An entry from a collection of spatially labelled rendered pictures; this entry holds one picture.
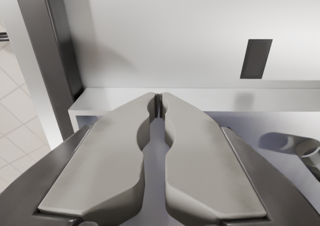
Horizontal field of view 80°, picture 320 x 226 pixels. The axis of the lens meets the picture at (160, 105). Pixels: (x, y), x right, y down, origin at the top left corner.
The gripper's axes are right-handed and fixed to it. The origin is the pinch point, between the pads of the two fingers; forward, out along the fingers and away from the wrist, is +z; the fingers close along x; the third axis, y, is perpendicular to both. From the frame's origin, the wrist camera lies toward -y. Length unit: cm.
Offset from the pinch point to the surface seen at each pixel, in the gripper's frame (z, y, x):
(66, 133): 1.4, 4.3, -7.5
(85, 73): 3.5, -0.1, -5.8
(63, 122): 1.4, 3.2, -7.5
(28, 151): 91, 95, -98
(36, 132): 91, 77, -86
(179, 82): 3.5, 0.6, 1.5
